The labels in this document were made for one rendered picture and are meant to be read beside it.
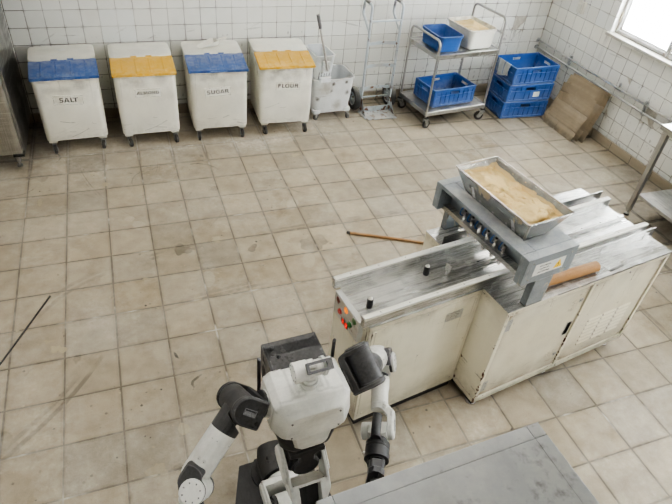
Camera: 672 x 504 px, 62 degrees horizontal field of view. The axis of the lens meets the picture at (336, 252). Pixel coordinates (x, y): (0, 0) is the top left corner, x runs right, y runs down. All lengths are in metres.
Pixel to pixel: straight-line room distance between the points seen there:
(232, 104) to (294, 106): 0.62
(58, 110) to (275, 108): 1.93
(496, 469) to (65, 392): 2.84
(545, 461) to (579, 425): 2.55
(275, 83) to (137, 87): 1.25
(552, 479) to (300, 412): 0.88
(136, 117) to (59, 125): 0.65
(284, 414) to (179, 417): 1.61
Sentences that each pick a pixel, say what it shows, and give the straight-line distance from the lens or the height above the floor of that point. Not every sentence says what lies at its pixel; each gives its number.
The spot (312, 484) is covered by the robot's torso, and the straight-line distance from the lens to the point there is 2.28.
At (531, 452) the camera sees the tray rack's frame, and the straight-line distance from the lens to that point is 1.21.
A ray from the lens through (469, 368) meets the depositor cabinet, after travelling 3.35.
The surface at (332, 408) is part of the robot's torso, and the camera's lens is 1.86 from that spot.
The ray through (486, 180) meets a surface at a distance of 2.99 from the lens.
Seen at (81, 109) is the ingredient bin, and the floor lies 0.42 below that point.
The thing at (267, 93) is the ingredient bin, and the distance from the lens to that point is 5.63.
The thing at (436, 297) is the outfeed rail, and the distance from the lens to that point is 2.81.
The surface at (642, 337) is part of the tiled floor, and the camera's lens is 4.51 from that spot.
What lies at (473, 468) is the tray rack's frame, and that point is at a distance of 1.15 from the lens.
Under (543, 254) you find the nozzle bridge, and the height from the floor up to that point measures 1.18.
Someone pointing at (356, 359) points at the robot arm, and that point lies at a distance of 1.92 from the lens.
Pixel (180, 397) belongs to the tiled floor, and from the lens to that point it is 3.45.
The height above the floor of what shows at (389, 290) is 0.84.
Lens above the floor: 2.77
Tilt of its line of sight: 40 degrees down
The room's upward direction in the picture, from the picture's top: 6 degrees clockwise
